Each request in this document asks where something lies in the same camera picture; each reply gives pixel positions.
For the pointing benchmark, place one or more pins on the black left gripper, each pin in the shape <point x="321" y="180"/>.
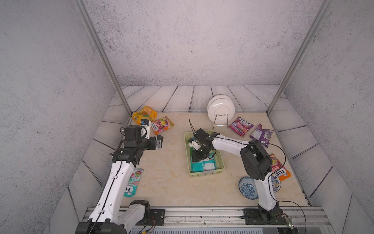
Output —
<point x="153" y="146"/>

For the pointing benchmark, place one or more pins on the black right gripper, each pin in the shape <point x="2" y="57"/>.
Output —
<point x="196" y="158"/>

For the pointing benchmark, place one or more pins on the teal Fox's candy bag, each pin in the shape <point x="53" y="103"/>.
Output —
<point x="208" y="164"/>

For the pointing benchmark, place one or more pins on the pink yellow Fox's candy bag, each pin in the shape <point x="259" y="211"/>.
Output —
<point x="161" y="125"/>

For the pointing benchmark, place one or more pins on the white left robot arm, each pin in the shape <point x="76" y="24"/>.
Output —
<point x="106" y="219"/>

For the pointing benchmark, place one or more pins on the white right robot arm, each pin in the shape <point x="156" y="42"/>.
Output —
<point x="256" y="161"/>

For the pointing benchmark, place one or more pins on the green plastic basket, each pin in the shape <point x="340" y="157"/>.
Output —
<point x="218" y="158"/>

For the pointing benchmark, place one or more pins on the yellow orange candy bag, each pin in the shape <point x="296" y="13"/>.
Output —
<point x="147" y="113"/>

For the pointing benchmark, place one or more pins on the pink Fox's berries candy bag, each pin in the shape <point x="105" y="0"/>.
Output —
<point x="240" y="126"/>

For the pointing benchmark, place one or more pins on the white plate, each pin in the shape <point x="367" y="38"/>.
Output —
<point x="220" y="104"/>

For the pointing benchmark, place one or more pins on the teal red Fox's fruits bag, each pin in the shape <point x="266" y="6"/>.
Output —
<point x="133" y="182"/>

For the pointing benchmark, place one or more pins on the blue patterned bowl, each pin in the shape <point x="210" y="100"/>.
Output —
<point x="248" y="188"/>

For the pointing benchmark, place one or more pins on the purple Fox's berries bag back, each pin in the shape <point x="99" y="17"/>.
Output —
<point x="262" y="135"/>

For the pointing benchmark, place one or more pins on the orange Fox's fruits candy bag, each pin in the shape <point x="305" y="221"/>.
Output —
<point x="278" y="169"/>

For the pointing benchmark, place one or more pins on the blue yellow patterned plate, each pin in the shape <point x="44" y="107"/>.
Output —
<point x="276" y="183"/>

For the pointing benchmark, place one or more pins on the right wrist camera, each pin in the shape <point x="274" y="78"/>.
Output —
<point x="193" y="143"/>

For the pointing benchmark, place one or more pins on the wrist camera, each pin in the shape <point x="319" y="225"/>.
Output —
<point x="193" y="143"/>
<point x="145" y="128"/>

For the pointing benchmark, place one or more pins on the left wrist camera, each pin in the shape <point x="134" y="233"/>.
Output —
<point x="145" y="128"/>

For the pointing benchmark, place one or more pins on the metal wire plate rack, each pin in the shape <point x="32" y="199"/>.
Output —
<point x="220" y="121"/>

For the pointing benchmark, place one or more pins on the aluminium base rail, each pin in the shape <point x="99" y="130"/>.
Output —
<point x="304" y="220"/>

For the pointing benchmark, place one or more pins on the aluminium corner post left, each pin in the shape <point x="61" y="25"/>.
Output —
<point x="81" y="8"/>

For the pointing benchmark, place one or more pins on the aluminium corner post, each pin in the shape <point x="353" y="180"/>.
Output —
<point x="311" y="32"/>
<point x="81" y="8"/>

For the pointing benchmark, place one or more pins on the aluminium corner post right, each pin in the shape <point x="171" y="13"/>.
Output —
<point x="311" y="32"/>

